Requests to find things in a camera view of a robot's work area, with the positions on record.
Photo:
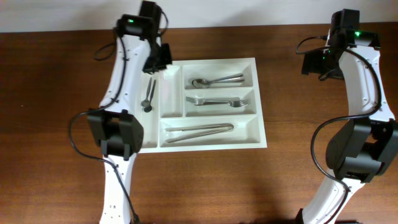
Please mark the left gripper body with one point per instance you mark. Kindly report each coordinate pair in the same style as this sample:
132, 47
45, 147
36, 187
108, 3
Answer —
160, 59

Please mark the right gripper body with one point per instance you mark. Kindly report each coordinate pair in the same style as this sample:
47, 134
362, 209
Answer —
319, 63

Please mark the large steel spoon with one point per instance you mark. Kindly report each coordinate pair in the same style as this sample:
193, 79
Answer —
202, 83
231, 76

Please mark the small steel teaspoon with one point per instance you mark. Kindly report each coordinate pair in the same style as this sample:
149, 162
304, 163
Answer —
145, 102
150, 102

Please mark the steel fork pointing up-left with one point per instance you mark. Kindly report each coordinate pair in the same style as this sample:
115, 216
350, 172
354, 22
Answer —
200, 101

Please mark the steel fork pointing down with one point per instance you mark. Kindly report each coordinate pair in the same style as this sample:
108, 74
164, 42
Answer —
231, 103

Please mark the steel kitchen tongs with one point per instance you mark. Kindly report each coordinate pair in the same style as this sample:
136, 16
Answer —
199, 131

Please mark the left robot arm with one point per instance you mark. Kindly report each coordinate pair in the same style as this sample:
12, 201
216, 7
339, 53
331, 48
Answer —
114, 126

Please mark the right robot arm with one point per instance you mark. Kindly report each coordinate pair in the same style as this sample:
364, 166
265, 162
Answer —
367, 144

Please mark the white plastic cutlery tray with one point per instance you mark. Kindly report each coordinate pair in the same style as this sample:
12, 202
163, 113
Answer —
171, 110

